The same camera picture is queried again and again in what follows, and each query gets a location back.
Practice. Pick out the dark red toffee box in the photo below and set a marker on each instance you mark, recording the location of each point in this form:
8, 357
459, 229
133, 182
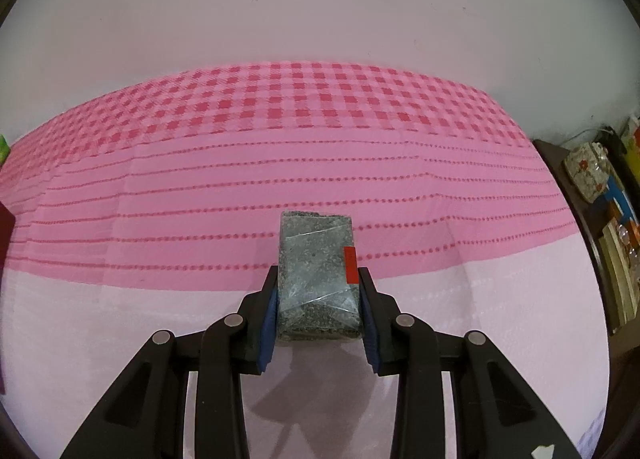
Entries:
7, 223

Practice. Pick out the dark sesame bar pack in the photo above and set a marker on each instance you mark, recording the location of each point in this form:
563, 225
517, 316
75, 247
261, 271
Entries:
315, 300

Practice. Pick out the pink checkered tablecloth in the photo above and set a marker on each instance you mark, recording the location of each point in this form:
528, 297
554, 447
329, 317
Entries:
158, 206

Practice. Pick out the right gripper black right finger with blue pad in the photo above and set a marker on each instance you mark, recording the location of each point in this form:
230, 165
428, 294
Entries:
497, 414

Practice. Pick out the green small snack box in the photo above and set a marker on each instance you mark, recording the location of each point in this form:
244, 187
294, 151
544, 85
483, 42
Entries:
5, 150

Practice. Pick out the dark wooden side shelf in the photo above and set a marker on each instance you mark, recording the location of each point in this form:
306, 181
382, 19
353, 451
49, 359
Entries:
591, 220

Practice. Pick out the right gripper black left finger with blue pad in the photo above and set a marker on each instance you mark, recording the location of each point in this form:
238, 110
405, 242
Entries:
142, 414

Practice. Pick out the floral fabric pouch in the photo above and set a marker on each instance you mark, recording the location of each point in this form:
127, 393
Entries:
589, 169

